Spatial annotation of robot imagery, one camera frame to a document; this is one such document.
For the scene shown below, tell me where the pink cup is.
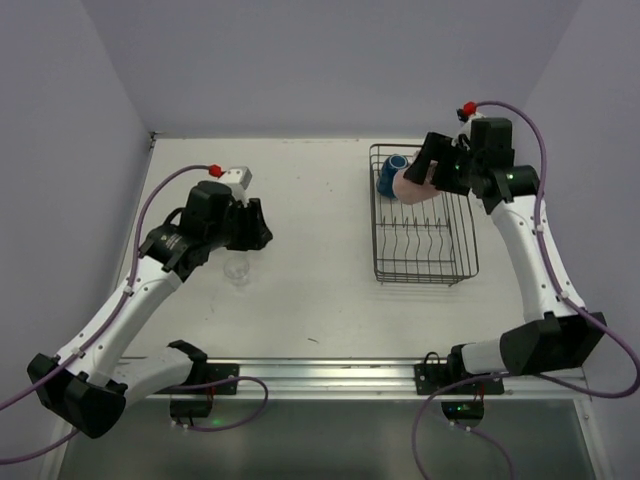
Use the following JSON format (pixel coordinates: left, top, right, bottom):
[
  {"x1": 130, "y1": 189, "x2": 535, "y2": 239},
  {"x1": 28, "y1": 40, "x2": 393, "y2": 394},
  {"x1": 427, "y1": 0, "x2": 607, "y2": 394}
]
[{"x1": 392, "y1": 164, "x2": 440, "y2": 205}]

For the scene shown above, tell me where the clear glass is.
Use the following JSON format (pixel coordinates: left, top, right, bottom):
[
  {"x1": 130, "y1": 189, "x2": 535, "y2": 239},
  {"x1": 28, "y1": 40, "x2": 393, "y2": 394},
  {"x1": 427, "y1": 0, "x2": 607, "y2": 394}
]
[{"x1": 223, "y1": 257, "x2": 250, "y2": 286}]

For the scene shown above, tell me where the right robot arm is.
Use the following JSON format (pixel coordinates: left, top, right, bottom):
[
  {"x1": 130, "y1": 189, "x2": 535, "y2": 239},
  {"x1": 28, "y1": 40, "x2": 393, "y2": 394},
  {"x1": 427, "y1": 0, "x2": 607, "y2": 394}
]
[{"x1": 401, "y1": 115, "x2": 606, "y2": 382}]

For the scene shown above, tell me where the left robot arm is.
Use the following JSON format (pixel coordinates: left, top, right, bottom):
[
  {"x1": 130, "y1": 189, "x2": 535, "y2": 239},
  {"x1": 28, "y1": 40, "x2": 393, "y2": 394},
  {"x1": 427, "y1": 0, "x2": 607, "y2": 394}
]
[{"x1": 27, "y1": 179, "x2": 273, "y2": 439}]

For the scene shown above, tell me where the blue mug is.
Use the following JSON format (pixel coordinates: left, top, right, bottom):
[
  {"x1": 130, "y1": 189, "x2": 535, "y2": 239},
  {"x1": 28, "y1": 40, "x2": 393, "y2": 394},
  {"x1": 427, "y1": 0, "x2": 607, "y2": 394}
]
[{"x1": 376, "y1": 154, "x2": 409, "y2": 199}]

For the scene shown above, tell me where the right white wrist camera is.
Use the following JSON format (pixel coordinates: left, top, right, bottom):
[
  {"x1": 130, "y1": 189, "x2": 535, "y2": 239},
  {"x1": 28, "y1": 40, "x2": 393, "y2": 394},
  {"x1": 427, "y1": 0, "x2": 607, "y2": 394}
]
[{"x1": 451, "y1": 102, "x2": 485, "y2": 146}]

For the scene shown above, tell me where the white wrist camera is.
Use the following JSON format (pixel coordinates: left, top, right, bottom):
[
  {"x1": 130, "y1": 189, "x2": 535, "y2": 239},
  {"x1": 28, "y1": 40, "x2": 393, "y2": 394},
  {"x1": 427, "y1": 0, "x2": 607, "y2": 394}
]
[
  {"x1": 218, "y1": 166, "x2": 252, "y2": 203},
  {"x1": 451, "y1": 102, "x2": 485, "y2": 146}
]

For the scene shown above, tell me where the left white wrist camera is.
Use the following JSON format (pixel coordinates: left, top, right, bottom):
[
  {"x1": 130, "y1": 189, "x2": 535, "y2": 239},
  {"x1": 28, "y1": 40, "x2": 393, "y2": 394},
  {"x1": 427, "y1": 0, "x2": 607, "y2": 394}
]
[{"x1": 218, "y1": 166, "x2": 252, "y2": 203}]

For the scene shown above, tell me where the dark wire dish rack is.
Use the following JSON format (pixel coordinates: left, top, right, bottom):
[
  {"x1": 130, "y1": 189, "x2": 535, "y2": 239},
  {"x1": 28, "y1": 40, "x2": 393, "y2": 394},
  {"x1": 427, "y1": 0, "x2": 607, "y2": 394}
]
[{"x1": 369, "y1": 143, "x2": 480, "y2": 286}]

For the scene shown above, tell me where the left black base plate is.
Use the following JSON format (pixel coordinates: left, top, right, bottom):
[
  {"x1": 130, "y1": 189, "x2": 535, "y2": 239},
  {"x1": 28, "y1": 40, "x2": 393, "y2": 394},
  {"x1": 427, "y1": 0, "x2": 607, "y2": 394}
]
[{"x1": 168, "y1": 340, "x2": 239, "y2": 395}]

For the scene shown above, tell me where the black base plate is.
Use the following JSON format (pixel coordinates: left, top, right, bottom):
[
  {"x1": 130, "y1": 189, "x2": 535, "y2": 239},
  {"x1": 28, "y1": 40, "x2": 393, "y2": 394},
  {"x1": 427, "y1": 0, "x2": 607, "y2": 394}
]
[
  {"x1": 168, "y1": 340, "x2": 239, "y2": 395},
  {"x1": 413, "y1": 351, "x2": 505, "y2": 396}
]

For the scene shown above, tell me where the aluminium mounting rail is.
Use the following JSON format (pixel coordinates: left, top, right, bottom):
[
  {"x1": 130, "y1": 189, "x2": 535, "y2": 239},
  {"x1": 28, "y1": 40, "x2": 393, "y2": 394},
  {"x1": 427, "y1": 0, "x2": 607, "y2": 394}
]
[{"x1": 124, "y1": 357, "x2": 591, "y2": 401}]

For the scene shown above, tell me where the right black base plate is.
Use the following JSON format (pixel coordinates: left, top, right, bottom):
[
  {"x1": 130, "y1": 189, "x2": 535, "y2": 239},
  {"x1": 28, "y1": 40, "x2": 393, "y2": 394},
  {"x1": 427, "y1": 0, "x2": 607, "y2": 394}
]
[{"x1": 413, "y1": 351, "x2": 505, "y2": 396}]

